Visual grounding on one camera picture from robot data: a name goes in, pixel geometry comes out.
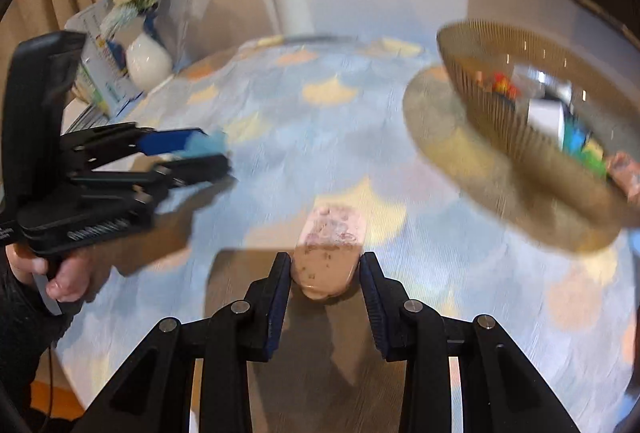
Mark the pink packaged item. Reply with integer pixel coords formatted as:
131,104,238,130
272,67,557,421
291,203,367,301

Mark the white small box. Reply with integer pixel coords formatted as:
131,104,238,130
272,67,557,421
527,99,565,141

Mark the amber ribbed glass bowl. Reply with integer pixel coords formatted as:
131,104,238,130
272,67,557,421
437,19,639,227

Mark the teal toy dinosaur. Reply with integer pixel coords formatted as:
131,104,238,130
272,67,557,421
180,130,227,159

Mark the blue rectangular box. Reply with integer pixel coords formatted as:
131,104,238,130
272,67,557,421
563,116,591,159

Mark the red black toy figure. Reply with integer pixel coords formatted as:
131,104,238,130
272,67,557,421
474,71,521,102

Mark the clear packet with round label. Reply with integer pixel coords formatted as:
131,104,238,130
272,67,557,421
511,64,573,106

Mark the black sleeved left forearm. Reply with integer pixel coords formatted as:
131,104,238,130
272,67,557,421
0,255,75,432

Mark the person's left hand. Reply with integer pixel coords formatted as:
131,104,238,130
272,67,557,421
6,243,111,303

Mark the stack of booklets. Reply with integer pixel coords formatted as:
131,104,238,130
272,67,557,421
64,0,142,123

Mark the white ribbed vase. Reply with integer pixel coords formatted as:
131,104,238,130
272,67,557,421
126,32,174,93

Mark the patterned fan-motif tablecloth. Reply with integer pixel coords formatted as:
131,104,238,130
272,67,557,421
56,42,639,432

